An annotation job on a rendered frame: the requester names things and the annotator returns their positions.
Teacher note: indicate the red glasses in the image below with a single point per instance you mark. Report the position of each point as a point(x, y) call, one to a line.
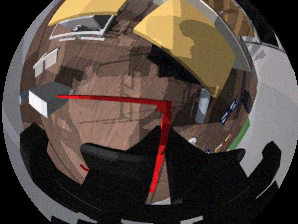
point(163, 106)

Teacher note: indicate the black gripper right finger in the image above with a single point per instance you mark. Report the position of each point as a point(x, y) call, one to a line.
point(187, 164)

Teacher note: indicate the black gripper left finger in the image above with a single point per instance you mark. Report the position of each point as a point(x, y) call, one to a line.
point(137, 163)

